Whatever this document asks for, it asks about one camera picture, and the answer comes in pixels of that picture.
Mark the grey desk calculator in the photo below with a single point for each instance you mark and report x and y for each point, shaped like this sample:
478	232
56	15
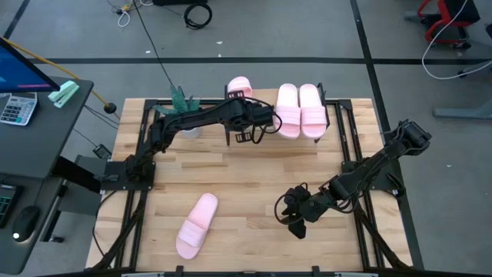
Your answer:
17	109

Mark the black keyboard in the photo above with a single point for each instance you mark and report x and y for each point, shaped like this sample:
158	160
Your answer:
7	204

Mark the dark grey desk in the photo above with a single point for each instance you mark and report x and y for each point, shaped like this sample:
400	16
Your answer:
38	146

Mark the white plant pot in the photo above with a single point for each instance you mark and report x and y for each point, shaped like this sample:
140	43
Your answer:
192	133

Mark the grey table base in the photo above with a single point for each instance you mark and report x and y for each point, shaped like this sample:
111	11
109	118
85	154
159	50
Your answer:
461	112

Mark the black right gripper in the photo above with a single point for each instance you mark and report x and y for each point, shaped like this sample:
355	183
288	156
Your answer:
307	209

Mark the black round knob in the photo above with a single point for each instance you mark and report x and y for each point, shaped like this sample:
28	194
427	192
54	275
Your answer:
110	107

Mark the yellow plug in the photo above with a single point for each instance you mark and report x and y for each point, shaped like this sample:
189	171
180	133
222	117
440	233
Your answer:
126	7

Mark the black box on floor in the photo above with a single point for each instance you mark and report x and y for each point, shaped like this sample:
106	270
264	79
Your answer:
177	2

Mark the black computer mouse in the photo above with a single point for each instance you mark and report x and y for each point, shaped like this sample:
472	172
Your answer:
26	223

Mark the small black box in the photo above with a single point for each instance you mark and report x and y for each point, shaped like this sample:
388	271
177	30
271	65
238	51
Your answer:
102	151

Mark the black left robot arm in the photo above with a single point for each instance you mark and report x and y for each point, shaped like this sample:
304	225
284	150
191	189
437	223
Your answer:
192	115

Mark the pink rubber slide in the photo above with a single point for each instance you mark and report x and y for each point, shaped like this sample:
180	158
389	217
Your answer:
239	84
196	227
288	111
313	111

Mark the black metal table frame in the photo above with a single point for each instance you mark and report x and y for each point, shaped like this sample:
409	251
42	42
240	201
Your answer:
346	104

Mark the mint green stapler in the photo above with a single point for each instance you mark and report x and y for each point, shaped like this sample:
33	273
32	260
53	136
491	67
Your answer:
63	93

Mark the green artificial plant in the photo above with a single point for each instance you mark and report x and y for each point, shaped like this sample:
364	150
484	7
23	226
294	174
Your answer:
178	99

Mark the computer monitor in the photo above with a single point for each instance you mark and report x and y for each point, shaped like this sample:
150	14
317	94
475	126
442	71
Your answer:
15	73

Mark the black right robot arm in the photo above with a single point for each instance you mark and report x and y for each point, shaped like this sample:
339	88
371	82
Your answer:
369	169

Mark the wooden shelf with black legs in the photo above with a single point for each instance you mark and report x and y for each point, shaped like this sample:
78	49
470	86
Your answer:
263	95

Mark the red and black cart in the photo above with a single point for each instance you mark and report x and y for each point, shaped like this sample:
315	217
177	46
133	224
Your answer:
457	11

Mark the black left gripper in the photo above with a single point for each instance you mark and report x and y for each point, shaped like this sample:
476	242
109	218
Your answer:
250	115

